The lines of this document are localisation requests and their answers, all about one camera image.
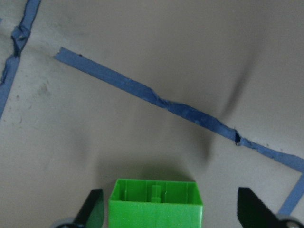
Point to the green toy block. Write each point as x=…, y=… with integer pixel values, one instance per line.
x=155, y=204

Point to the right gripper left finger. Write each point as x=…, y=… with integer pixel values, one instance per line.
x=91, y=214

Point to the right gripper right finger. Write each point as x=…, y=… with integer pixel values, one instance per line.
x=252, y=212

